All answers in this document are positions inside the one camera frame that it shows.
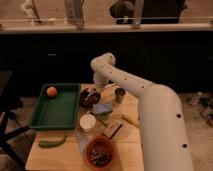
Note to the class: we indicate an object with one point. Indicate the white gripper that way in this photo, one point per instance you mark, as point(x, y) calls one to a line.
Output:
point(100, 81)

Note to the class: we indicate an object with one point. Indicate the wooden handled brush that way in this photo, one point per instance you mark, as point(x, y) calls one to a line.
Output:
point(112, 128)

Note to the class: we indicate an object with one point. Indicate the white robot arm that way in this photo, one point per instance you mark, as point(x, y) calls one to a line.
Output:
point(165, 145)

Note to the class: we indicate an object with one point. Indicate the dark purple bowl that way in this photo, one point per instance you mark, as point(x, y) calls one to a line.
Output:
point(88, 99)

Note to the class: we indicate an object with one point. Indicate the orange bowl with contents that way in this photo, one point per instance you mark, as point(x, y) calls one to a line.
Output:
point(99, 154)

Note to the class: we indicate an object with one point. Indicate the metal cup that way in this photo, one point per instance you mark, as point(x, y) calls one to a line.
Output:
point(119, 94)

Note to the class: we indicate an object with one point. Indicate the blue sponge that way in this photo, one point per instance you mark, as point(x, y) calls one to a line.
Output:
point(102, 108)

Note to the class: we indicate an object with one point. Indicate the white cup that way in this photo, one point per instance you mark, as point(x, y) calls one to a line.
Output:
point(87, 122)

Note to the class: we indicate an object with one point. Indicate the green plastic tray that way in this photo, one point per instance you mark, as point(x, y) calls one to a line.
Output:
point(56, 113)

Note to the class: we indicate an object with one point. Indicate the orange fruit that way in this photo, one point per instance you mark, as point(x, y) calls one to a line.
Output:
point(51, 92)

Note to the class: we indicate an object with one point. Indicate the clear plastic bag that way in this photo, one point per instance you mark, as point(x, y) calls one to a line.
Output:
point(83, 141)

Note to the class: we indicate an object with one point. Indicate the green pepper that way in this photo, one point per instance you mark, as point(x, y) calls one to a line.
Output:
point(51, 144)

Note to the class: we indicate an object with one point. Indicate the black chair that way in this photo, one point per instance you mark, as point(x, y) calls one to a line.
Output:
point(8, 104)

